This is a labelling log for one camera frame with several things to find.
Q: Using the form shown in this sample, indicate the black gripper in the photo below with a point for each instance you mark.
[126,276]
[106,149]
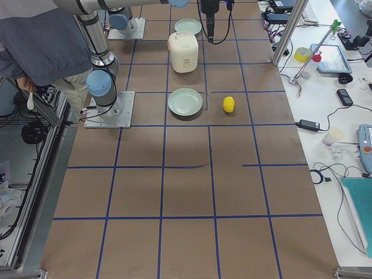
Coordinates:
[208,8]

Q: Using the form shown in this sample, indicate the white rice cooker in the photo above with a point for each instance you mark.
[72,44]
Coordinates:
[183,49]

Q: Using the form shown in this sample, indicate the white plastic spoon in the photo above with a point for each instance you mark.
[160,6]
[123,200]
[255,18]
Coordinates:
[30,101]

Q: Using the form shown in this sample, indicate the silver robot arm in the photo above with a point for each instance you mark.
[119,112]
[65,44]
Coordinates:
[122,20]
[85,13]

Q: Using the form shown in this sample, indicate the person's hand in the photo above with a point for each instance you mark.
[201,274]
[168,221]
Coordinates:
[26,83]

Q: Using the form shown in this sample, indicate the far light green plate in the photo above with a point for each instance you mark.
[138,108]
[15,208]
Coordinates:
[189,25]

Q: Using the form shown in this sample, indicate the light green plate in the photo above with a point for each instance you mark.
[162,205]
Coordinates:
[189,25]
[185,102]

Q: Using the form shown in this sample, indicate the black power brick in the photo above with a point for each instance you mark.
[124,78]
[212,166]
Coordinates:
[273,18]

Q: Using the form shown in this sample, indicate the yellow toy potato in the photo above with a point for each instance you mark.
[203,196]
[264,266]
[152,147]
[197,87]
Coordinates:
[228,104]

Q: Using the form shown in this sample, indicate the near light green plate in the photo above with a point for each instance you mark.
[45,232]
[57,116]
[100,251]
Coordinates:
[185,102]

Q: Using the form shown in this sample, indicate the yellow tape roll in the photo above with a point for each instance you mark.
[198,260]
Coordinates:
[302,54]

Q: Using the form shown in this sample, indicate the red capped bottle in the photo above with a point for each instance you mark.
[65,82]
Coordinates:
[311,67]

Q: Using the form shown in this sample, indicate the metal rod stand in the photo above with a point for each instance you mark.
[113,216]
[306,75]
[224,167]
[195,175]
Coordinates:
[333,29]

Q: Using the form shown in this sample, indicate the blue teach pendant tablet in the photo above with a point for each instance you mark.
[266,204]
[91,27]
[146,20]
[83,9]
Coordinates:
[333,60]

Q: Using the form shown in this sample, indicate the black power adapter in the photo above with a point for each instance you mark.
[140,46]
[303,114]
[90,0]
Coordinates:
[308,125]

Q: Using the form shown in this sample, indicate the black phone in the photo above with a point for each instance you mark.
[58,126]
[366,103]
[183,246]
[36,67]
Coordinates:
[344,97]

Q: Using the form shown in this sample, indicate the white plastic cup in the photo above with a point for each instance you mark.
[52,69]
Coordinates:
[333,135]

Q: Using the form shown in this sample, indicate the person in grey jacket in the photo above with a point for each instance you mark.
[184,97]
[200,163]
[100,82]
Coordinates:
[43,42]

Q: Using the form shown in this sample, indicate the teal cutting mat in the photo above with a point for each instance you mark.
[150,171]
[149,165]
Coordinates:
[360,192]

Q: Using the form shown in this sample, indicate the aluminium frame post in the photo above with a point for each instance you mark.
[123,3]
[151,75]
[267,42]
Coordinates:
[288,31]

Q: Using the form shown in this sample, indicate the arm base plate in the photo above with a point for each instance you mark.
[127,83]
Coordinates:
[114,35]
[119,115]

